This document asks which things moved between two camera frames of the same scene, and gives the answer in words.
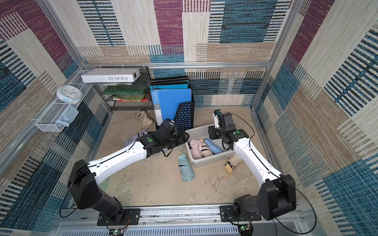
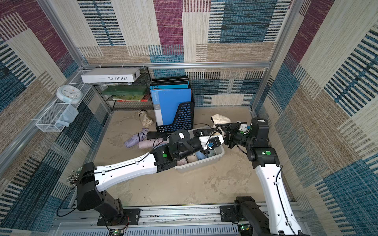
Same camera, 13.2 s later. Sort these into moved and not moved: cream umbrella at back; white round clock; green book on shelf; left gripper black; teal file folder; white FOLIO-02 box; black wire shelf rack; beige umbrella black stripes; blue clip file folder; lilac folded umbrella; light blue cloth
Moved: left gripper black; beige umbrella black stripes
Not moved: white FOLIO-02 box; cream umbrella at back; lilac folded umbrella; green book on shelf; blue clip file folder; teal file folder; white round clock; black wire shelf rack; light blue cloth
